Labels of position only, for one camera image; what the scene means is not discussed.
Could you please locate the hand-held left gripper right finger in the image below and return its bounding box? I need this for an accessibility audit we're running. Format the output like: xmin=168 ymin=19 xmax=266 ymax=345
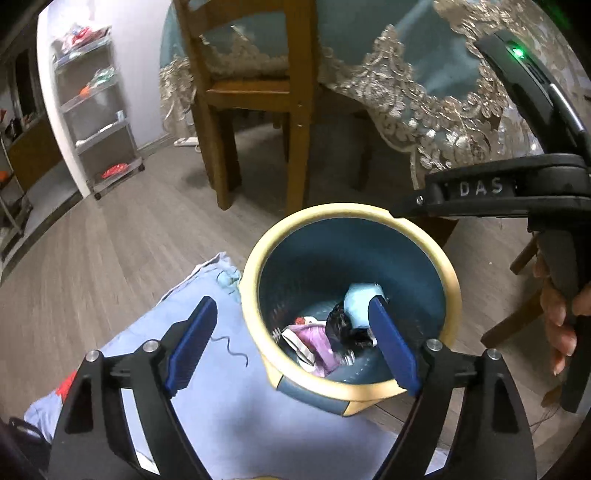
xmin=368 ymin=296 xmax=539 ymax=480

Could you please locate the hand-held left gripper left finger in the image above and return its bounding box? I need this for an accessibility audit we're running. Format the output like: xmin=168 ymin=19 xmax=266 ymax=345
xmin=48 ymin=296 xmax=218 ymax=480

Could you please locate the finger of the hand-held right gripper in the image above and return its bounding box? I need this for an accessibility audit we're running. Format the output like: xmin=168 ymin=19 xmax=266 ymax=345
xmin=390 ymin=187 xmax=444 ymax=217

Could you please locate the blue bin with yellow rim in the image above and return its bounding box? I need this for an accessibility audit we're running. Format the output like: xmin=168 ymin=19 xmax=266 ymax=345
xmin=240 ymin=203 xmax=462 ymax=416

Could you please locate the person's right hand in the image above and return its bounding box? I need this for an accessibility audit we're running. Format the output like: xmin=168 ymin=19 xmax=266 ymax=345
xmin=533 ymin=235 xmax=591 ymax=377

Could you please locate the black crumpled bag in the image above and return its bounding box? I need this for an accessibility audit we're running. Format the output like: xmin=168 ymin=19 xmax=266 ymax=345
xmin=325 ymin=302 xmax=377 ymax=349

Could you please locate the light blue packet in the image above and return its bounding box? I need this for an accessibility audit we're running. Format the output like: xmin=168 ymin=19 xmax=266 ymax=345
xmin=344 ymin=282 xmax=391 ymax=330

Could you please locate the pink packet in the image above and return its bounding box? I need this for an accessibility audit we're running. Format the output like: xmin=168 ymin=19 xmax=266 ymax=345
xmin=281 ymin=323 xmax=340 ymax=377

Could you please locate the blue printed blanket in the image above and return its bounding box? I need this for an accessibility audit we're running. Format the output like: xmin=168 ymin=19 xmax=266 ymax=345
xmin=23 ymin=251 xmax=448 ymax=480

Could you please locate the wooden chair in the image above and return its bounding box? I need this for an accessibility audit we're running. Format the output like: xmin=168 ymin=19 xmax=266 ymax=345
xmin=480 ymin=231 xmax=555 ymax=352
xmin=173 ymin=0 xmax=319 ymax=213

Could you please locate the blue lace-trimmed tablecloth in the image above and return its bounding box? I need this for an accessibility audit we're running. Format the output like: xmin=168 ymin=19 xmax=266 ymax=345
xmin=159 ymin=0 xmax=591 ymax=190

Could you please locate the black carry case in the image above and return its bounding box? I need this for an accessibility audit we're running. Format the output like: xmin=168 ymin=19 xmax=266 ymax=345
xmin=0 ymin=415 xmax=51 ymax=480

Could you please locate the grey metal shelf rack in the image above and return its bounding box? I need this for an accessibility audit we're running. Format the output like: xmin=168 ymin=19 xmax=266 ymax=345
xmin=0 ymin=134 xmax=33 ymax=252

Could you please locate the grey wheeled shelf cart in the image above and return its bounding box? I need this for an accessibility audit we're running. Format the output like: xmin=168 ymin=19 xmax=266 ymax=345
xmin=51 ymin=25 xmax=146 ymax=201

